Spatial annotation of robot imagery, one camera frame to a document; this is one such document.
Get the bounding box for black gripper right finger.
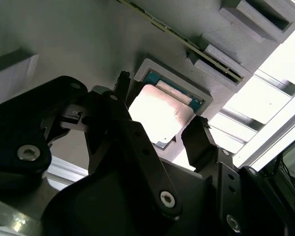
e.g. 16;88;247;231
181;115;295;236

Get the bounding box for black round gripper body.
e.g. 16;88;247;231
42;158;221;236

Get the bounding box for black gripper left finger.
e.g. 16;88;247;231
0;72;184;220

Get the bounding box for silver square CPU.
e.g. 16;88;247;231
126;70;204;150

